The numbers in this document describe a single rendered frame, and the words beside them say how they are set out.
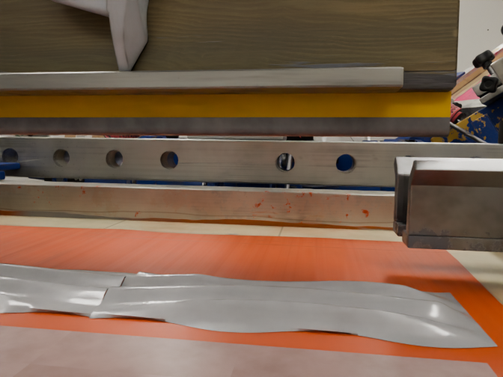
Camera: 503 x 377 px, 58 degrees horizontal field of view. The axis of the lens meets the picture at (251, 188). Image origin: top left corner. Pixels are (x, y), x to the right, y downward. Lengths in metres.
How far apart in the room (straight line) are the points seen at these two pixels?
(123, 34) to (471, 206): 0.22
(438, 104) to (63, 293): 0.23
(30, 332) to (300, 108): 0.18
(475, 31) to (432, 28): 4.47
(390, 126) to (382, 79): 0.03
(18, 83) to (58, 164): 0.31
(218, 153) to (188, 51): 0.27
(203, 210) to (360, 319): 0.28
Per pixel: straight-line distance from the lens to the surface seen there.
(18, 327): 0.23
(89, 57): 0.30
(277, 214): 0.46
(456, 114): 1.02
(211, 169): 0.53
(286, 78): 0.25
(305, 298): 0.24
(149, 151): 0.55
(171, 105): 0.29
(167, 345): 0.20
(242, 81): 0.26
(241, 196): 0.46
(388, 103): 0.28
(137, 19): 0.28
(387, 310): 0.24
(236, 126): 0.28
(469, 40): 4.72
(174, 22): 0.29
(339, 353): 0.20
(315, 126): 0.27
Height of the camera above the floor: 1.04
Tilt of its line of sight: 6 degrees down
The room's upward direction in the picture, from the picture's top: 1 degrees clockwise
